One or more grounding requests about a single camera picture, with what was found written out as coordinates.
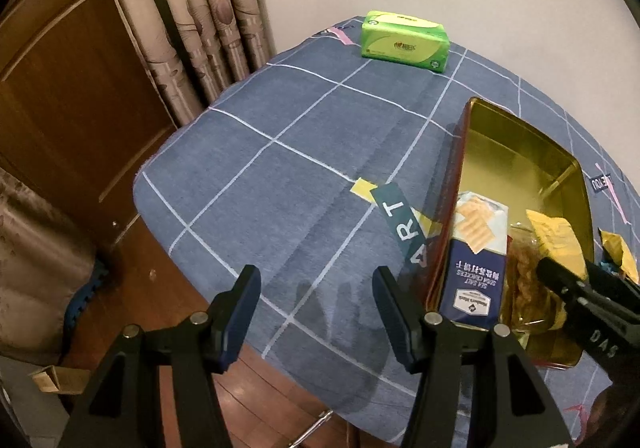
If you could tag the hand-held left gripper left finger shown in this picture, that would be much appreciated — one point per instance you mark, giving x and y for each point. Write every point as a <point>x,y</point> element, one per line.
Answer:
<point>235,323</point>

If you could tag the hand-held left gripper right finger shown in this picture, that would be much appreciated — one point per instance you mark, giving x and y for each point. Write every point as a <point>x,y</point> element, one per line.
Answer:
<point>395,318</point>

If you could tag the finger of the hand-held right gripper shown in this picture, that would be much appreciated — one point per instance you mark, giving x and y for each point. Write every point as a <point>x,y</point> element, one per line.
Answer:
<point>585,313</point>
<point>617,288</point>

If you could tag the clear bag of fried twists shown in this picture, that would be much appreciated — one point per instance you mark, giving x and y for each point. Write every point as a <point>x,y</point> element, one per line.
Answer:
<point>525,273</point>

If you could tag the yellow triangular snack packet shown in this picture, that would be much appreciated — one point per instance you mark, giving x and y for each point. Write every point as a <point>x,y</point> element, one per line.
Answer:
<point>555,233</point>

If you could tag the navy and white cracker packet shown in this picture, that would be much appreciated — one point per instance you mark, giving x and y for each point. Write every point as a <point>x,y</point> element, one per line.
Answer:
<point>475,278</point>

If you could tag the red and gold tin box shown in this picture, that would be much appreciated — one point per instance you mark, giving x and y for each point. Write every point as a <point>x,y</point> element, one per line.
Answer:
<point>505,158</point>

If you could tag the metal chair leg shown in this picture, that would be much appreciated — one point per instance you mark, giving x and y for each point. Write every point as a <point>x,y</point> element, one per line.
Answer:
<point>312,428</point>

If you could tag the blue foam mat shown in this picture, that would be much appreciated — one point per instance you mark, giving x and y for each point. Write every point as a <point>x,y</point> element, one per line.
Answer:
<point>82,298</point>

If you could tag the blue checkered tablecloth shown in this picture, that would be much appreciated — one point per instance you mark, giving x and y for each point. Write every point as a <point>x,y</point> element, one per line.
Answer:
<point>300,153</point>

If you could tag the cardboard piece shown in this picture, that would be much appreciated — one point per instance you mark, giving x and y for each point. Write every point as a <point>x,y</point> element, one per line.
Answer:
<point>55,378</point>

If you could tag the brown cloth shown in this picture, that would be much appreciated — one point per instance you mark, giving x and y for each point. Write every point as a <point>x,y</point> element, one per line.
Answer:
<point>35,268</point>

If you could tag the green tissue pack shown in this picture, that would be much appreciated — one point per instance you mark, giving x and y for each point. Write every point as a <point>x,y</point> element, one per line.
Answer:
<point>405,43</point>

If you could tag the brown wooden door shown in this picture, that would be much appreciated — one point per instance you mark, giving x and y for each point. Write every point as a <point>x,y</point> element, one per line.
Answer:
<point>65,93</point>

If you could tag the beige patterned curtain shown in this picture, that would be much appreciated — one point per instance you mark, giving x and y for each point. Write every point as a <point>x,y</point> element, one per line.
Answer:
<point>190,18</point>

